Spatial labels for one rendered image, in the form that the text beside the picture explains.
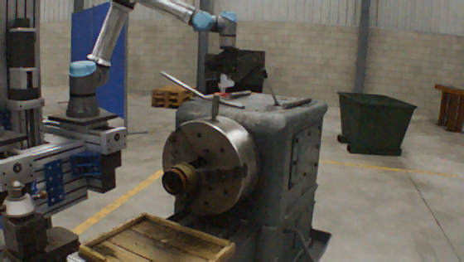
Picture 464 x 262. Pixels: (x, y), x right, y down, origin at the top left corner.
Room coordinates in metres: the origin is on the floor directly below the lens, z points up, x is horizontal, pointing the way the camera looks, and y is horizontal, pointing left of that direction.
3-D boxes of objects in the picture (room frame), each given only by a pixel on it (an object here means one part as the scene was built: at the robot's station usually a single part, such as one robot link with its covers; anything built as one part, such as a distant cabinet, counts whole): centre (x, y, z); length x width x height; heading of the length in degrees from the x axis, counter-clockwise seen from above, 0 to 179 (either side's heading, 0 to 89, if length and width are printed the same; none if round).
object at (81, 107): (1.52, 0.63, 1.21); 0.15 x 0.15 x 0.10
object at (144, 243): (0.92, 0.18, 0.89); 0.36 x 0.30 x 0.04; 60
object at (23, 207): (0.65, 0.43, 1.13); 0.08 x 0.08 x 0.03
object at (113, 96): (7.52, 2.86, 1.18); 4.12 x 0.80 x 2.35; 36
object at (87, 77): (1.53, 0.63, 1.33); 0.13 x 0.12 x 0.14; 179
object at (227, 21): (1.65, 0.01, 1.57); 0.09 x 0.08 x 0.11; 89
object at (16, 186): (0.65, 0.43, 1.17); 0.04 x 0.04 x 0.03
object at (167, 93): (9.38, 1.32, 0.22); 1.25 x 0.86 x 0.44; 168
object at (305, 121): (1.51, -0.14, 1.06); 0.59 x 0.48 x 0.39; 150
